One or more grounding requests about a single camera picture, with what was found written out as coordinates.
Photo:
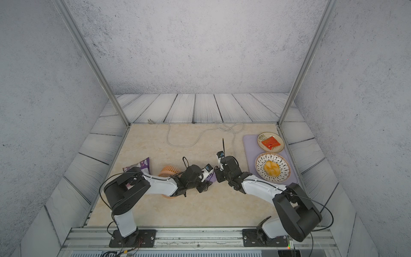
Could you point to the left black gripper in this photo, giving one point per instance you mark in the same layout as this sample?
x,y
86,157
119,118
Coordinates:
x,y
205,186

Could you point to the small plate with red packet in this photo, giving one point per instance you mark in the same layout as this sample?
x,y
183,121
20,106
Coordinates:
x,y
270,142

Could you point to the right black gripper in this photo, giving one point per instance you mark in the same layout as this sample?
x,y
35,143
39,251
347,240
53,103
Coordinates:
x,y
218,174

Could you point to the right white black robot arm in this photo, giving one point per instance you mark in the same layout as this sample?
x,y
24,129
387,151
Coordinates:
x,y
298,214

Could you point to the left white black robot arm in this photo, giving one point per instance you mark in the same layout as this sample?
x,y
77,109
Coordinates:
x,y
121,200

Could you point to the purple snack bag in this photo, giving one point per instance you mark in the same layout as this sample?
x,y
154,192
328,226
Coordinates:
x,y
135,178

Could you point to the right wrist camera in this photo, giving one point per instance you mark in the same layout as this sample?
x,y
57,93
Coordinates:
x,y
220,156

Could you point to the purple placemat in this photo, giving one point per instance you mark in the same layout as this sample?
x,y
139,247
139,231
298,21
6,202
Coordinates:
x,y
252,151

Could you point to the purple power strip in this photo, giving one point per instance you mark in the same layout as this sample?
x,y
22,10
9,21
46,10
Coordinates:
x,y
212,178

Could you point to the left aluminium frame post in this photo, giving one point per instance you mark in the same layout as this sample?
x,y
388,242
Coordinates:
x,y
86,51

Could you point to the aluminium frame post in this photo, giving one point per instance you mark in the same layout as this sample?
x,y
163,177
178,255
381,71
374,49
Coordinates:
x,y
86,51
316,40

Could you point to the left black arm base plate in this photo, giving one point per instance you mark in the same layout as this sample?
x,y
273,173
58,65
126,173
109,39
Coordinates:
x,y
138,239

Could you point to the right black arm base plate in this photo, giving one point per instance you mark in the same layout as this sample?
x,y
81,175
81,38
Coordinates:
x,y
250,238

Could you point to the right aluminium frame post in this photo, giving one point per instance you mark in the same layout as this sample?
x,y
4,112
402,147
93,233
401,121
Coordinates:
x,y
316,40

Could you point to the patterned plate with yellow food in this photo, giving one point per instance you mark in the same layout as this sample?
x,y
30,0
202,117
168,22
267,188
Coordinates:
x,y
272,167

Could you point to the orange desk fan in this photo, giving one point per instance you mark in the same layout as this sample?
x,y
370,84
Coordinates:
x,y
169,172

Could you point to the aluminium front rail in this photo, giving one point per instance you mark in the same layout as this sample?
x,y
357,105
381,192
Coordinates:
x,y
196,242

